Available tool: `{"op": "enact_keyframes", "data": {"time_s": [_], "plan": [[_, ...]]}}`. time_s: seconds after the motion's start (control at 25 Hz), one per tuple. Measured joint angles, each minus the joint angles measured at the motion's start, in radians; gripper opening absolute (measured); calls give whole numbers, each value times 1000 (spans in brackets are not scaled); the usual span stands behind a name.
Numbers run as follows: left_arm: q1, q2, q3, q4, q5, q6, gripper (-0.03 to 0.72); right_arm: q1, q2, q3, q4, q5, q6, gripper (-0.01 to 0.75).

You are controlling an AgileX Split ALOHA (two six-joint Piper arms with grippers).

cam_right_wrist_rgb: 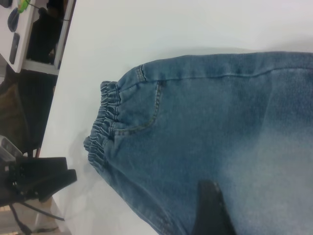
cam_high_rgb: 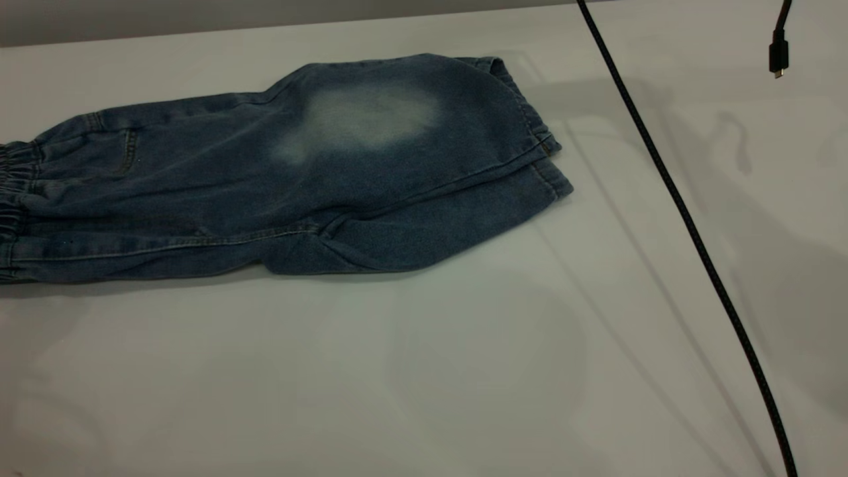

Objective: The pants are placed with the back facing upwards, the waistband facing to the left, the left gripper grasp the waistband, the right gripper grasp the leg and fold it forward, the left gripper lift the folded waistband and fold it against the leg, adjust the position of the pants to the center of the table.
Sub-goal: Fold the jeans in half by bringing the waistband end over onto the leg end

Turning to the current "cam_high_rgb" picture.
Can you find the blue denim pants with print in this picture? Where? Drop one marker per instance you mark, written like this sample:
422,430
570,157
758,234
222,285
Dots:
298,172

